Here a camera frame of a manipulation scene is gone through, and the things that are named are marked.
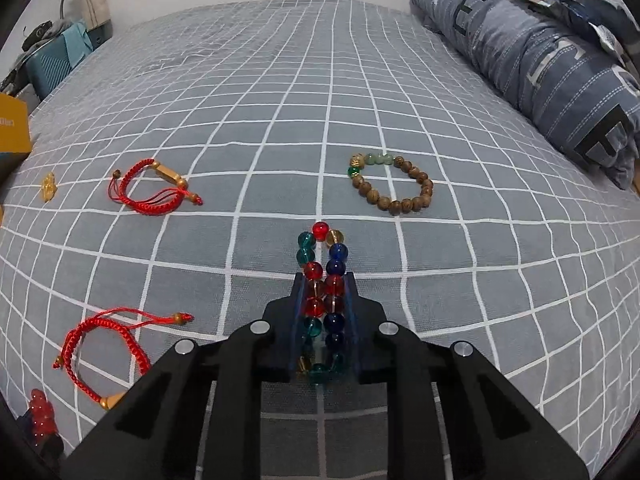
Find red cord bracelet gold tube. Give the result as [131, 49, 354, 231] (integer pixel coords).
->
[107, 158, 203, 217]

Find brown wooden bead bracelet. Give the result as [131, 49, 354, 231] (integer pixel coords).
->
[346, 152, 435, 217]

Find red glass bead bracelet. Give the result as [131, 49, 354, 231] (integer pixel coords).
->
[27, 387, 61, 453]

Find white box blue yellow lid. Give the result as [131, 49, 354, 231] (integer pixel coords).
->
[0, 93, 32, 182]

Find teal plastic crate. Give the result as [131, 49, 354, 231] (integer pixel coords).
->
[25, 36, 93, 100]

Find black headphones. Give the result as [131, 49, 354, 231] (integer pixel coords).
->
[22, 21, 53, 52]

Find grey checked bed sheet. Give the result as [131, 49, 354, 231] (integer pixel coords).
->
[1, 0, 639, 471]

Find rolled blue grey duvet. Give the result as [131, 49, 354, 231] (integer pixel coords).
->
[410, 0, 639, 190]

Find light blue cloth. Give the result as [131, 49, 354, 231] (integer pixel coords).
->
[62, 21, 93, 68]

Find multicolour glass bead bracelet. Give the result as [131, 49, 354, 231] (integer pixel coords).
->
[295, 220, 350, 386]

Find yellow amber bead charm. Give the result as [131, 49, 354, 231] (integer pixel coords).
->
[40, 172, 58, 203]

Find red cord bracelet gold pendant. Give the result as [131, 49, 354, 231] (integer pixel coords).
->
[52, 307, 194, 411]

